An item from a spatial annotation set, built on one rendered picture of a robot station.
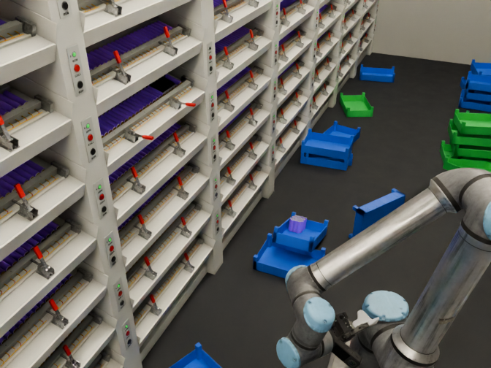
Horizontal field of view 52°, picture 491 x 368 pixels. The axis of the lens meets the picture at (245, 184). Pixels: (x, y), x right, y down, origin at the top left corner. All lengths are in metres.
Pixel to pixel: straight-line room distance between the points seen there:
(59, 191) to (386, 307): 1.10
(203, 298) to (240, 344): 0.31
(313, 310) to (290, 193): 1.63
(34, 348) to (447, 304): 1.14
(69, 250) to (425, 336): 1.05
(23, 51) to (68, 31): 0.13
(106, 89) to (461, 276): 1.09
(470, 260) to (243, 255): 1.35
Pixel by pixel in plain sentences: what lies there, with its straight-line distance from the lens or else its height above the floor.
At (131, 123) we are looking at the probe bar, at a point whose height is 0.97.
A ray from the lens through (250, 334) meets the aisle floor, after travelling 2.20.
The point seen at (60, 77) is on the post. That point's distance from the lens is 1.31.
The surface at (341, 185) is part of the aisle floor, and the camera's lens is 3.11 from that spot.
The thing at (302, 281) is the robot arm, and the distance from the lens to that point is 1.53.
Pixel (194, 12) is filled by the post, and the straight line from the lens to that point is 1.86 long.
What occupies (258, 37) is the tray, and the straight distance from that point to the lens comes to 2.50.
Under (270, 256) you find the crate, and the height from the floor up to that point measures 0.00.
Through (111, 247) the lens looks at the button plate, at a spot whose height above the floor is 0.67.
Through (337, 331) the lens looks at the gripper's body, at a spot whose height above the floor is 0.41.
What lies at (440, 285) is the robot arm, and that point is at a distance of 1.52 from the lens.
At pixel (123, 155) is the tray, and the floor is 0.93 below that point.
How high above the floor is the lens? 1.67
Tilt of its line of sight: 33 degrees down
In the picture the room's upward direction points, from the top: straight up
